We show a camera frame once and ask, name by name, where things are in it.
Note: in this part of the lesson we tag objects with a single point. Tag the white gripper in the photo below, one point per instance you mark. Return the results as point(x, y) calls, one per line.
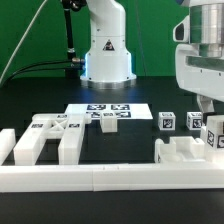
point(200, 75)

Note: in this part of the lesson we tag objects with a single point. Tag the white chair seat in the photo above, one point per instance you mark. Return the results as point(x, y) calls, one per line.
point(180, 149)

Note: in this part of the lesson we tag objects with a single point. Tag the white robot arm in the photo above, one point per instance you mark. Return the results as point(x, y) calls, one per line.
point(199, 55)

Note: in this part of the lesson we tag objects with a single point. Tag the right white tagged cube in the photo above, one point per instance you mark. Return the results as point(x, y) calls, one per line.
point(194, 120)

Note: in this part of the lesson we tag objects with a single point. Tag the white tagged cube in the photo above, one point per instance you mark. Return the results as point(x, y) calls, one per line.
point(194, 120)
point(166, 121)

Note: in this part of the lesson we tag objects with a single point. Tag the left white tagged cube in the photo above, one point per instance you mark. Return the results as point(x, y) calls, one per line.
point(166, 121)

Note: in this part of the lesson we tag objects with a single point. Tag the white tag base sheet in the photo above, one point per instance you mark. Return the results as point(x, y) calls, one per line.
point(122, 111)

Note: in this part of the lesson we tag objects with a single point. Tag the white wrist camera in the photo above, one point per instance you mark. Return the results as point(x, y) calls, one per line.
point(181, 32)

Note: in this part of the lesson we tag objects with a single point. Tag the black camera stand pole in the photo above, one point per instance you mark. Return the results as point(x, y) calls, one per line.
point(68, 5)

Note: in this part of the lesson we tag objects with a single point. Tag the white chair back frame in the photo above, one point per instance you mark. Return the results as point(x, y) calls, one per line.
point(67, 128)

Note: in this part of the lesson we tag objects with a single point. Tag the white U-shaped obstacle frame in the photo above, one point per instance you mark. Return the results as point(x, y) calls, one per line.
point(168, 173)

